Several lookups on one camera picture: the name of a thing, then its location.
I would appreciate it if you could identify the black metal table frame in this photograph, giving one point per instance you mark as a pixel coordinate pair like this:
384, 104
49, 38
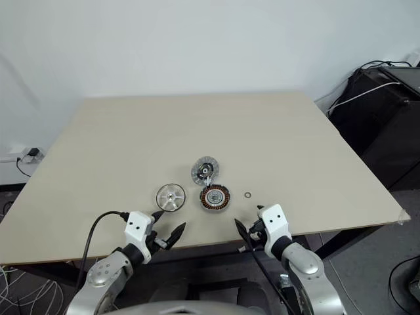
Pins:
344, 237

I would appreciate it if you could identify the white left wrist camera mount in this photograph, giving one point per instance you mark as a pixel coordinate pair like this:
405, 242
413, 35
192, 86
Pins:
136, 231

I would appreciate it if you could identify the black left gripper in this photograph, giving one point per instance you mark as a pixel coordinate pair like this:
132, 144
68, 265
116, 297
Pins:
159, 241

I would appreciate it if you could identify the white power strip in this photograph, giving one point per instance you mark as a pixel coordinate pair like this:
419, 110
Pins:
13, 153

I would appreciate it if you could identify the silver round motor housing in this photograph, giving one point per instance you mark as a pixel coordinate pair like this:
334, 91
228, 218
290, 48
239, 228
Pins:
204, 170

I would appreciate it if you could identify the grey robot torso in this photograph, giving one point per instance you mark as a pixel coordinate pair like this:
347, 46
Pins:
183, 306

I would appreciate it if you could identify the grey object on floor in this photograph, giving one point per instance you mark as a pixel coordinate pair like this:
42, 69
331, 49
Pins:
416, 286

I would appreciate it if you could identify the clear tape on table corner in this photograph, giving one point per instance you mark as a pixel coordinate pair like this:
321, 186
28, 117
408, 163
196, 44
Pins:
404, 217

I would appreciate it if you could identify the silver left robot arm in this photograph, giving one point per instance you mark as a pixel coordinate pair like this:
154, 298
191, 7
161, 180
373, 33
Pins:
101, 272

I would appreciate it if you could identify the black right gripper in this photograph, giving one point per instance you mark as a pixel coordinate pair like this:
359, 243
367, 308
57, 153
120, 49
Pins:
256, 231

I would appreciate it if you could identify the copper wound motor stator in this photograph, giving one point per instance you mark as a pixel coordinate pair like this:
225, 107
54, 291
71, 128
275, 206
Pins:
215, 198

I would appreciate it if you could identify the black power adapter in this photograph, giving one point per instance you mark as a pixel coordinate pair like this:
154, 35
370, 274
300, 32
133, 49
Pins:
33, 152

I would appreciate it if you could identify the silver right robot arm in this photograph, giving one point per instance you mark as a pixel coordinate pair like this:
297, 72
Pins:
303, 262

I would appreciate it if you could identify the small metal washer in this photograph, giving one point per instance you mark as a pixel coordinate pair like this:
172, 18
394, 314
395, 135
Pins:
247, 194

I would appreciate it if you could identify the small metal table bracket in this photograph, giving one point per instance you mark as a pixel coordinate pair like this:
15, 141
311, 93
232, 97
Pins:
241, 249

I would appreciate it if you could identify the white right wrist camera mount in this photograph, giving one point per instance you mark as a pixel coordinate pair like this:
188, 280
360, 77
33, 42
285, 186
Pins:
275, 226

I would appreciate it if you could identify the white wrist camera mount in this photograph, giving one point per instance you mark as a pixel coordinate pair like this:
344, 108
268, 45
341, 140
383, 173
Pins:
275, 226
136, 231

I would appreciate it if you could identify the black cabinet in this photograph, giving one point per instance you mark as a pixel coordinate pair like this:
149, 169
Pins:
377, 131

